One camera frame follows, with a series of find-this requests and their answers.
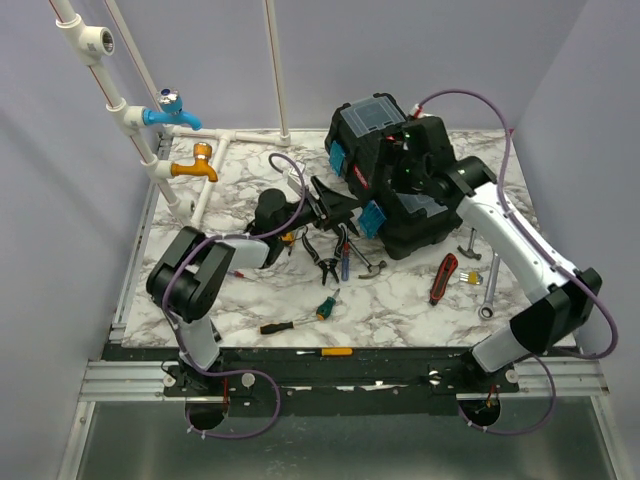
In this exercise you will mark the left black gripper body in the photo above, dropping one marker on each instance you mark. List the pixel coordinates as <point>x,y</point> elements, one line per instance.
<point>315,212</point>

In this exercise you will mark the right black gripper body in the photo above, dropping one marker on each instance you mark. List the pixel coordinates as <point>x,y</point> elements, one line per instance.
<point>405,176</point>

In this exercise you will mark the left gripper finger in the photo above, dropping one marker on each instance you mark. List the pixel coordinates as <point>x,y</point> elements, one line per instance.
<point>332,201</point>
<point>345,221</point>

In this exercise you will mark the black plastic toolbox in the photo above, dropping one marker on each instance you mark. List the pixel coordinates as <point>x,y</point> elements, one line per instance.
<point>404,223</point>

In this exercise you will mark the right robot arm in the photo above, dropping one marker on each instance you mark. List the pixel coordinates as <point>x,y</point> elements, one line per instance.
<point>561,296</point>

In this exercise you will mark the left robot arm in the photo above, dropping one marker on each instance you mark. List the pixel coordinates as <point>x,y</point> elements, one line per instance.
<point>185,282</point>

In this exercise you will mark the yellow black electric screwdriver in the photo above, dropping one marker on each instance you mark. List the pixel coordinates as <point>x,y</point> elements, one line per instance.
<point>289,240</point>

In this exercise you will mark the black long nose pliers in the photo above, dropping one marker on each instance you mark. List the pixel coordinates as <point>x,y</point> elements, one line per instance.
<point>327,265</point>

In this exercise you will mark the silver claw hammer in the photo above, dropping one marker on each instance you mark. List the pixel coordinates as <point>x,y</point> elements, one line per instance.
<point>373,269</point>

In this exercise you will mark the green stubby screwdriver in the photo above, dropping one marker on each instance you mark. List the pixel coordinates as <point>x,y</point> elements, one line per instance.
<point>325,309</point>

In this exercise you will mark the small black claw hammer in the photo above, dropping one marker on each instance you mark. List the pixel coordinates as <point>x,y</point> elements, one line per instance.
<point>469,251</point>

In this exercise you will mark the red black utility knife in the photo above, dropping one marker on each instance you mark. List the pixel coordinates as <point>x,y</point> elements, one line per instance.
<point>445,270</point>

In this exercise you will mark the orange water tap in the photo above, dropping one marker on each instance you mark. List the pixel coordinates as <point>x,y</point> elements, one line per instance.
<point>202,153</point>

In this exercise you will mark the silver ratchet wrench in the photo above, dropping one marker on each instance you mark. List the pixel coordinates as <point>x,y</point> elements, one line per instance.
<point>486,310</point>

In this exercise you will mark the blue water tap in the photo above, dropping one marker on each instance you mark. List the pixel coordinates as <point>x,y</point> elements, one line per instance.
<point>171,111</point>

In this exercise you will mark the blue handle screwdriver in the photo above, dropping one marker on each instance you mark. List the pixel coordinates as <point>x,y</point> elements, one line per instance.
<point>345,262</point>

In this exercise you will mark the orange handle screwdriver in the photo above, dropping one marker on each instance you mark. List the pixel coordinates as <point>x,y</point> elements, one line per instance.
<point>327,352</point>

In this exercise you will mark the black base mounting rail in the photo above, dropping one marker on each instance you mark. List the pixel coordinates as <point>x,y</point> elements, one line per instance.
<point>261,382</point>

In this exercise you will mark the aluminium extrusion rail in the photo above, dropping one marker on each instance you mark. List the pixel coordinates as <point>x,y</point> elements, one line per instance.
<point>137,381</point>

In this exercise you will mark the white PVC pipe frame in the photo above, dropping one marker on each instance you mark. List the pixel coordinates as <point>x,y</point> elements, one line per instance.
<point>186,197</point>

